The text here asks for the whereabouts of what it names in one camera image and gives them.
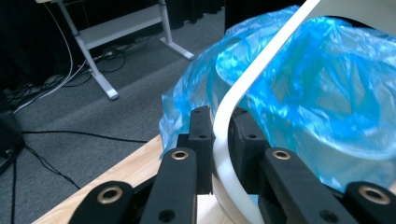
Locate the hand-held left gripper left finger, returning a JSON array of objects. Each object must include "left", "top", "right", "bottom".
[{"left": 177, "top": 105, "right": 217, "bottom": 196}]

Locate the black equipment box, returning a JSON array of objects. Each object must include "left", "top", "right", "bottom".
[{"left": 0, "top": 90, "right": 26, "bottom": 175}]

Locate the bundle of black floor cables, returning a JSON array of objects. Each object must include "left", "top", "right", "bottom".
[{"left": 3, "top": 35, "right": 161, "bottom": 105}]

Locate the white floor cable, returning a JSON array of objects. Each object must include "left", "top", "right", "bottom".
[{"left": 12, "top": 2, "right": 92, "bottom": 114}]

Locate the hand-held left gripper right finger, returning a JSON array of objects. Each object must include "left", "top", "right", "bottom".
[{"left": 228, "top": 106, "right": 273, "bottom": 196}]

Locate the cream square bin rim ring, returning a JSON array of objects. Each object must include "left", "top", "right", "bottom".
[{"left": 212, "top": 0, "right": 396, "bottom": 224}]

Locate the thin black floor cable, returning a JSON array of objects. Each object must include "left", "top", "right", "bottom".
[{"left": 10, "top": 143, "right": 82, "bottom": 224}]

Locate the blue plastic bag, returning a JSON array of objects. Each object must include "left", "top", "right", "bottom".
[{"left": 158, "top": 4, "right": 396, "bottom": 194}]

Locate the white metal stand frame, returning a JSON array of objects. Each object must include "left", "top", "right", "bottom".
[{"left": 35, "top": 0, "right": 196, "bottom": 101}]

